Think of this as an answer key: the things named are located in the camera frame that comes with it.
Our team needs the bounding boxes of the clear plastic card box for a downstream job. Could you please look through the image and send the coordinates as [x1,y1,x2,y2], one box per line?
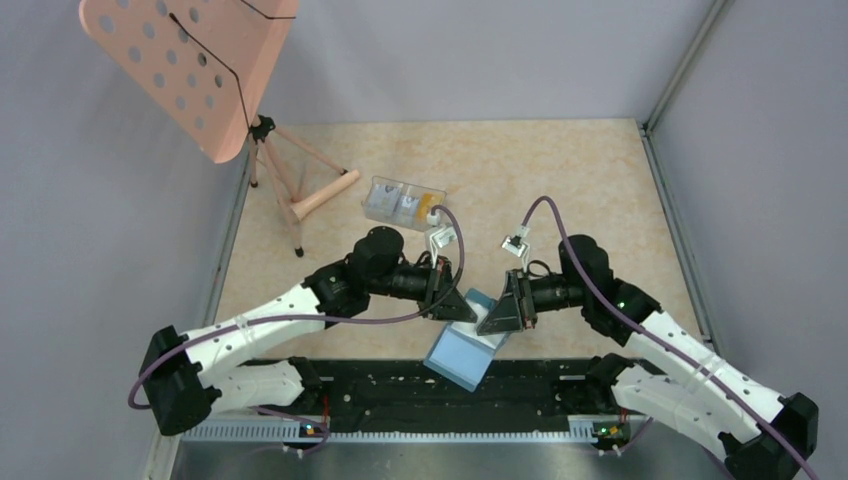
[362,176,448,231]

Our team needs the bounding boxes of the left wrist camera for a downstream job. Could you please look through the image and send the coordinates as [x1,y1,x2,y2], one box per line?
[425,224,458,256]

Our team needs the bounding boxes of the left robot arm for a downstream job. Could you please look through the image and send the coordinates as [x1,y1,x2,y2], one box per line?
[128,224,476,436]

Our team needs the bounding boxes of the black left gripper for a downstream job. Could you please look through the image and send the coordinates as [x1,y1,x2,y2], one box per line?
[368,254,477,323]

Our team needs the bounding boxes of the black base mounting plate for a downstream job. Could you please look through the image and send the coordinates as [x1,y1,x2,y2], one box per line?
[256,358,647,436]

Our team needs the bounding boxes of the pink perforated music stand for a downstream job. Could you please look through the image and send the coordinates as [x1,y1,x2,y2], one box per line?
[78,0,360,257]

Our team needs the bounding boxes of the aluminium rail frame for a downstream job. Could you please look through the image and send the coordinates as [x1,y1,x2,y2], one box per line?
[177,405,640,449]

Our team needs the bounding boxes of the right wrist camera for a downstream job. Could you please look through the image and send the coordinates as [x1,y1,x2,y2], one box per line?
[501,232,530,259]

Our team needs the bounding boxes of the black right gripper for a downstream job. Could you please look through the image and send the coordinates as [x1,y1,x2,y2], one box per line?
[478,267,589,334]

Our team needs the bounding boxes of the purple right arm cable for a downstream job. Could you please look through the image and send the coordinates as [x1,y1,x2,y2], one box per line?
[521,195,820,480]

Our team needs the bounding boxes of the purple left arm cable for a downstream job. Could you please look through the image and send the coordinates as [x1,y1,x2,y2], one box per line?
[127,203,466,456]

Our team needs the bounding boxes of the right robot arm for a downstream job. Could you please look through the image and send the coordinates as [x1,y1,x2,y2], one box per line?
[476,235,819,479]

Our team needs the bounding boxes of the blue leather card holder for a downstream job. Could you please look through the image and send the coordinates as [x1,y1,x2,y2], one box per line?
[423,322,509,392]

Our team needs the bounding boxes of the yellow card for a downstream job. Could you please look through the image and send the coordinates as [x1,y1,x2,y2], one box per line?
[416,193,444,220]

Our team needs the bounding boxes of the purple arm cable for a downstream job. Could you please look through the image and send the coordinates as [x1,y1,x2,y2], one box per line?
[521,195,820,480]
[127,203,466,456]

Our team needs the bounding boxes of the white card in box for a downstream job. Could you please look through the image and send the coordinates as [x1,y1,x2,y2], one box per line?
[366,184,401,215]
[392,195,420,227]

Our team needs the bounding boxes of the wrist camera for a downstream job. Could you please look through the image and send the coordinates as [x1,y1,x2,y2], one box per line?
[501,232,530,259]
[425,224,458,256]

